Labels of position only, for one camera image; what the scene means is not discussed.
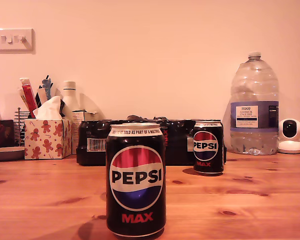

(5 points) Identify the dark red printed box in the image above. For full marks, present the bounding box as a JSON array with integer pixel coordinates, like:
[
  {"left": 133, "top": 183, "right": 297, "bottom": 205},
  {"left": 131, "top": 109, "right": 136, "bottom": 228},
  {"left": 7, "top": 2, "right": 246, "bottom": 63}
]
[{"left": 0, "top": 119, "right": 16, "bottom": 149}]

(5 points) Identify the black white striped packet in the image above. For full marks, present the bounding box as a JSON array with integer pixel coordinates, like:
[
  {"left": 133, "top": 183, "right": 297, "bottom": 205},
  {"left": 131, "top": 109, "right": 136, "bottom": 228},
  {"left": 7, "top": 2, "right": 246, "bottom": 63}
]
[{"left": 35, "top": 74, "right": 53, "bottom": 107}]

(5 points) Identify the small white carton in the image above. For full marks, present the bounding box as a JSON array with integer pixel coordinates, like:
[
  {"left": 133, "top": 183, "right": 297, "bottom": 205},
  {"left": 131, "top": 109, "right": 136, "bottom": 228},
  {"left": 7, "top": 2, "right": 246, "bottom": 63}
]
[{"left": 71, "top": 109, "right": 100, "bottom": 155}]

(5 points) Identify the white plastic bottle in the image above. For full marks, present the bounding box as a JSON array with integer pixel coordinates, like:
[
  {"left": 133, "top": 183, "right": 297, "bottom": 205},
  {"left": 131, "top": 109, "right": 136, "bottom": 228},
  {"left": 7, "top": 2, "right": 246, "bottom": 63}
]
[{"left": 61, "top": 80, "right": 81, "bottom": 120}]

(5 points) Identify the gingerbread print tissue box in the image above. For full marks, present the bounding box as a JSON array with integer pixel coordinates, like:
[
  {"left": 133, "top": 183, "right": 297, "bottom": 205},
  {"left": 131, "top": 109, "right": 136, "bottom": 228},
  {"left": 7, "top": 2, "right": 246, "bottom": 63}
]
[{"left": 24, "top": 118, "right": 73, "bottom": 160}]

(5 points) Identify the black Pepsi Max can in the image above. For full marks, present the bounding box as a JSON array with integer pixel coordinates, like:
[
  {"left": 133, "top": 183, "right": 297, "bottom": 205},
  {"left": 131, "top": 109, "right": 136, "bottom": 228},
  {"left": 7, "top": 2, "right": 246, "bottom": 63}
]
[
  {"left": 105, "top": 122, "right": 167, "bottom": 239},
  {"left": 192, "top": 120, "right": 225, "bottom": 176}
]

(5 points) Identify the large clear water bottle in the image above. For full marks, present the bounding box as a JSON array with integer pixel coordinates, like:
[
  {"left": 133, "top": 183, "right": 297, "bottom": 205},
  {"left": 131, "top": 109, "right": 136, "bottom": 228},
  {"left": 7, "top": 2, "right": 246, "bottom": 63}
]
[{"left": 229, "top": 51, "right": 280, "bottom": 156}]

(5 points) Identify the white wall light switch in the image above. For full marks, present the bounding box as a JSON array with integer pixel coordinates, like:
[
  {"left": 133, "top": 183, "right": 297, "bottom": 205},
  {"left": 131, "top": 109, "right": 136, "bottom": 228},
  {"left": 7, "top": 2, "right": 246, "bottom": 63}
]
[{"left": 0, "top": 27, "right": 37, "bottom": 55}]

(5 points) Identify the small white round camera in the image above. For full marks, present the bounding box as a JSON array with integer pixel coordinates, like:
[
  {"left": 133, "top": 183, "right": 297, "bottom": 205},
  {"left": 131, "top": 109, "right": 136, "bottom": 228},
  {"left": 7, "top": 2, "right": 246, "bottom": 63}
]
[{"left": 276, "top": 118, "right": 300, "bottom": 155}]

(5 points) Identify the white paper tissue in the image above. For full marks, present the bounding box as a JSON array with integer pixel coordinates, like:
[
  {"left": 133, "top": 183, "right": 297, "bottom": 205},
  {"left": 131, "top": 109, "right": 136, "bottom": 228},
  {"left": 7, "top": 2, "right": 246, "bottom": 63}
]
[{"left": 32, "top": 95, "right": 64, "bottom": 120}]

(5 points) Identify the black shrink-wrapped Pepsi multipack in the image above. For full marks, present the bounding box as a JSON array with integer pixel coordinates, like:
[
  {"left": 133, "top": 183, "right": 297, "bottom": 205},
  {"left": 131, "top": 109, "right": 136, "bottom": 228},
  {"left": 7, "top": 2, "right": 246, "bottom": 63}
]
[{"left": 76, "top": 114, "right": 228, "bottom": 167}]

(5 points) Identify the grey ceramic bowl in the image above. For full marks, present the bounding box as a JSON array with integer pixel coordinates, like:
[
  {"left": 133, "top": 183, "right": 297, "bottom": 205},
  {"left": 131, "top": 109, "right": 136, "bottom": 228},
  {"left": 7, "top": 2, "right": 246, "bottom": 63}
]
[{"left": 0, "top": 146, "right": 26, "bottom": 162}]

